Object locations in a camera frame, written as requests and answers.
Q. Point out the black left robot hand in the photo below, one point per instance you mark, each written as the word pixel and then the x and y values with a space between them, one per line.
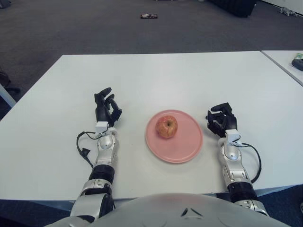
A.
pixel 103 113

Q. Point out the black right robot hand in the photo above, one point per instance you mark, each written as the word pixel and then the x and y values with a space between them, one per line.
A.
pixel 228 119

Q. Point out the red yellow apple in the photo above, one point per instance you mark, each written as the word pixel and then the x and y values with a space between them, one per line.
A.
pixel 166 126

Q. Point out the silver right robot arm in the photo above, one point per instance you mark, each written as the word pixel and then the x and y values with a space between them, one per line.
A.
pixel 233 163

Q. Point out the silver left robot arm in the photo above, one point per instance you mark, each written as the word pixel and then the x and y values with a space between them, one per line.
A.
pixel 104 156

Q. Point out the pink round plate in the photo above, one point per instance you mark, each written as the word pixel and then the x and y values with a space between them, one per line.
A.
pixel 187 146

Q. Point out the dark grey handheld controller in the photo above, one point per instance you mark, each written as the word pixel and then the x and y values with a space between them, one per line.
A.
pixel 298 63

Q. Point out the small green packet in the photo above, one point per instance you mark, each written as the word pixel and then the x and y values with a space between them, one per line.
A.
pixel 299 55

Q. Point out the white table leg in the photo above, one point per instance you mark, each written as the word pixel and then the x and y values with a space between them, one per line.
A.
pixel 7 95

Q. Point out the grey robot torso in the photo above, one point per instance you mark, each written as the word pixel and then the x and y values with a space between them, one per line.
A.
pixel 189 212

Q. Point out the small black red floor item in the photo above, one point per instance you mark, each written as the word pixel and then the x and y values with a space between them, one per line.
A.
pixel 149 16

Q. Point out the large black case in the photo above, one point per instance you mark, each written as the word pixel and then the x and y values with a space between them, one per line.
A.
pixel 234 8

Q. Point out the grey caster wheel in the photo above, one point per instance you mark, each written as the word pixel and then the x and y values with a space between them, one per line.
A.
pixel 301 207

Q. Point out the small grey robot dog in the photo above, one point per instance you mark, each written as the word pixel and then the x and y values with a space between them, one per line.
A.
pixel 286 11

